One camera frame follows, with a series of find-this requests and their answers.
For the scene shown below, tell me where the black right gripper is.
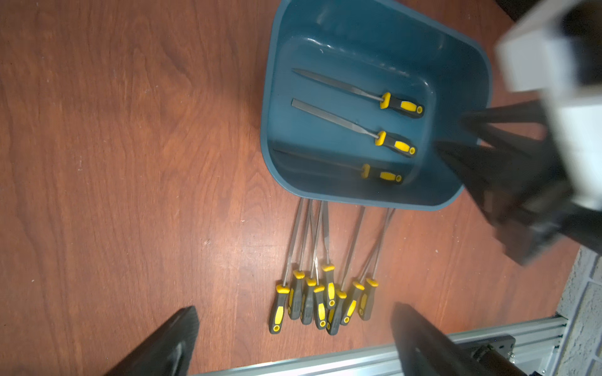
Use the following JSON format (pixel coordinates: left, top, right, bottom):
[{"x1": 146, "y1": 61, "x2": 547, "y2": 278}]
[{"x1": 434, "y1": 100, "x2": 601, "y2": 266}]

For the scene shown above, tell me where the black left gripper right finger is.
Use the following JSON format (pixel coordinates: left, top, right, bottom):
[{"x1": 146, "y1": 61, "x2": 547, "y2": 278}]
[{"x1": 391, "y1": 302, "x2": 493, "y2": 375}]

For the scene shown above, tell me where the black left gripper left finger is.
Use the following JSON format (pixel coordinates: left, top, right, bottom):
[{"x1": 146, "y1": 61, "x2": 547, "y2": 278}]
[{"x1": 107, "y1": 305, "x2": 199, "y2": 375}]

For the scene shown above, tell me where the file seven yellow black handle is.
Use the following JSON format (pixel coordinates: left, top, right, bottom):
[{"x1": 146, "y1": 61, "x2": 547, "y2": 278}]
[{"x1": 341, "y1": 208, "x2": 395, "y2": 324}]

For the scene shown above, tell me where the file nine yellow black handle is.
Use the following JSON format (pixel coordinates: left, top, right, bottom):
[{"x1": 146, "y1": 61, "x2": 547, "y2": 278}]
[{"x1": 291, "y1": 99, "x2": 417, "y2": 158}]

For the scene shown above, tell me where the file eight yellow black handle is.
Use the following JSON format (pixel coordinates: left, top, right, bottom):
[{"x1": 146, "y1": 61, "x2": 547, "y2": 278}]
[{"x1": 274, "y1": 149, "x2": 404, "y2": 185}]

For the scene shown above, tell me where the file ten yellow black handle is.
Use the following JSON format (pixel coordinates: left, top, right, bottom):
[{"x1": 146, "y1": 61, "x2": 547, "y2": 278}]
[{"x1": 293, "y1": 68, "x2": 425, "y2": 119}]

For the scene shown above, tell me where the teal plastic storage box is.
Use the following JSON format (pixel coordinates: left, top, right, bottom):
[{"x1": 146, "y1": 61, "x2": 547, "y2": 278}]
[{"x1": 260, "y1": 1, "x2": 492, "y2": 211}]

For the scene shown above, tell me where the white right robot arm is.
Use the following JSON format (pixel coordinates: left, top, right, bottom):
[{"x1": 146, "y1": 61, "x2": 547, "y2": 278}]
[{"x1": 434, "y1": 1, "x2": 601, "y2": 266}]

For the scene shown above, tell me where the file six yellow black handle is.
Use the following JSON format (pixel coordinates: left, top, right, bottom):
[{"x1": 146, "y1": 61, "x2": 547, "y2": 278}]
[{"x1": 327, "y1": 206, "x2": 365, "y2": 335}]

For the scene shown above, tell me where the file one yellow black handle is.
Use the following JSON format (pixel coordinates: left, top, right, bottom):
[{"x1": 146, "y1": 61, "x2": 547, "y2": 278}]
[{"x1": 269, "y1": 198, "x2": 304, "y2": 335}]

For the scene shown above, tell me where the aluminium front rail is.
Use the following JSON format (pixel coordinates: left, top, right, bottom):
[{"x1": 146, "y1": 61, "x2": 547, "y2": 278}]
[{"x1": 192, "y1": 314, "x2": 572, "y2": 376}]

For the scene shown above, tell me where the file four yellow black handle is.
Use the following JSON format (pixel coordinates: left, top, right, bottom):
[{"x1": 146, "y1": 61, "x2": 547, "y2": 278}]
[{"x1": 313, "y1": 256, "x2": 326, "y2": 330}]

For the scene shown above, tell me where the file five yellow black handle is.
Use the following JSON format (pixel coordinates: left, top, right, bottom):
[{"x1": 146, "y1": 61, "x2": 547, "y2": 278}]
[{"x1": 321, "y1": 201, "x2": 335, "y2": 310}]

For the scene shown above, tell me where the file three yellow black handle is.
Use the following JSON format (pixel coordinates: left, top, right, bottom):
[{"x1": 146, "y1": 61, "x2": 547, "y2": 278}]
[{"x1": 301, "y1": 200, "x2": 318, "y2": 325}]

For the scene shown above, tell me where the file two yellow black handle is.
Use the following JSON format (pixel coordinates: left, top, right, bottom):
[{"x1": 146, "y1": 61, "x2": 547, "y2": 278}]
[{"x1": 288, "y1": 200, "x2": 312, "y2": 320}]

